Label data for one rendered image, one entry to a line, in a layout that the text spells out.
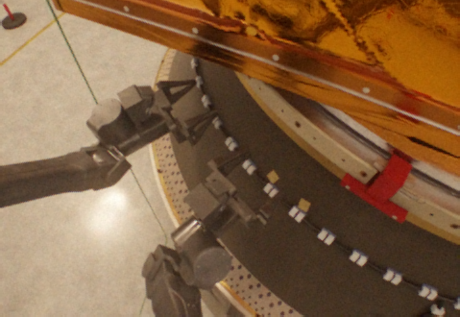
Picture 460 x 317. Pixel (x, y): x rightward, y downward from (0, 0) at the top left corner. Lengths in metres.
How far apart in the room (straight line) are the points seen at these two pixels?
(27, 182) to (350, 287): 0.70
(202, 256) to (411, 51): 0.37
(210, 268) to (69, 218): 2.14
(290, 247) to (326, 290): 0.14
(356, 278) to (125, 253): 1.77
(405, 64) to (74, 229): 2.34
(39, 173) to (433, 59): 0.56
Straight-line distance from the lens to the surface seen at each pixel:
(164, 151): 1.13
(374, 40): 0.41
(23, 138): 3.12
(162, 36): 0.64
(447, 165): 0.60
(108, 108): 0.57
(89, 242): 2.41
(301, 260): 0.81
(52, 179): 0.55
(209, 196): 0.43
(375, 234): 0.71
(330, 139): 0.56
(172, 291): 0.48
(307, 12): 0.41
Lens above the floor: 2.15
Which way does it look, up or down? 57 degrees down
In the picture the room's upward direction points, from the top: 3 degrees clockwise
